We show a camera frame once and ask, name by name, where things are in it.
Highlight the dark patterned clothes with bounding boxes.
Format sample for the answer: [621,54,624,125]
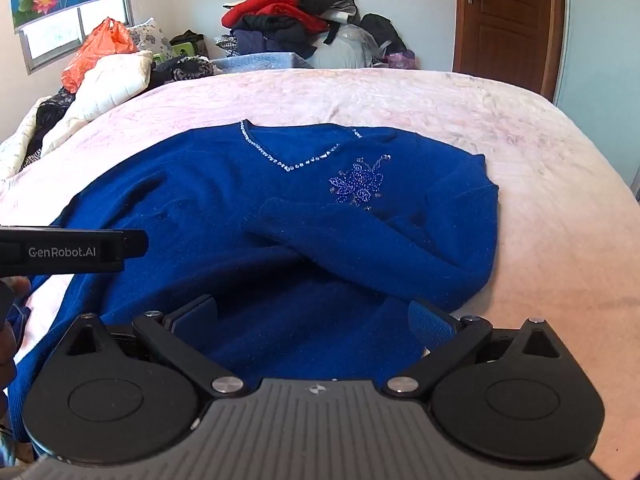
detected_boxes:
[149,55,227,90]

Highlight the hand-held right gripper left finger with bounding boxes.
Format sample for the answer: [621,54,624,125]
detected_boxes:
[61,294,251,401]

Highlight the orange plastic bag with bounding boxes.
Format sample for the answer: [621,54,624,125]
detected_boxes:
[61,17,139,95]

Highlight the blue knit sweater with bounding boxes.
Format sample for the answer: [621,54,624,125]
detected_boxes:
[7,120,501,443]

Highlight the translucent plastic bag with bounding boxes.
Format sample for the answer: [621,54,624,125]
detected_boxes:
[306,24,387,70]

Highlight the green box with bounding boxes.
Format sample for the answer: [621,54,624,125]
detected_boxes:
[152,40,197,61]

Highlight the purple cloth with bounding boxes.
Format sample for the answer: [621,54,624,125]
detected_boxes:
[384,50,417,70]

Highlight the window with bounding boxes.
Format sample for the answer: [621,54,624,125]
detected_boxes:
[20,0,135,75]

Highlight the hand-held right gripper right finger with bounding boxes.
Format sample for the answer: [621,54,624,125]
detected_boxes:
[382,299,568,401]

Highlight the pink bed sheet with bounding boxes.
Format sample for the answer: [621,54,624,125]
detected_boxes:
[0,67,640,476]

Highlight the pale sliding wardrobe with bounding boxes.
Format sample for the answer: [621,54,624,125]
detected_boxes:
[552,0,640,203]

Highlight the white quilted pillow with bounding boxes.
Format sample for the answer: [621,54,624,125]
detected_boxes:
[40,50,155,158]

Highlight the brown wooden door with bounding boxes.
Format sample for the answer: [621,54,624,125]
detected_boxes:
[452,0,567,102]

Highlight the floral pillow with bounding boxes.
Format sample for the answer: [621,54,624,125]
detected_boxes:
[125,17,177,62]

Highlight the light blue towel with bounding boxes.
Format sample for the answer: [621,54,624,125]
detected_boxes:
[210,52,315,77]

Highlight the black bag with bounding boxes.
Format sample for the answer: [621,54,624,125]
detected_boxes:
[359,13,408,56]

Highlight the person's left hand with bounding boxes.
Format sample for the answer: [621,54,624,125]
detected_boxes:
[0,277,32,392]

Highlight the pile of clothes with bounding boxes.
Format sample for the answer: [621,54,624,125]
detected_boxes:
[215,0,362,60]

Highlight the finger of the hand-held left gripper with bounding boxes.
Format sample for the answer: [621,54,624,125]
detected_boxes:
[120,230,149,263]

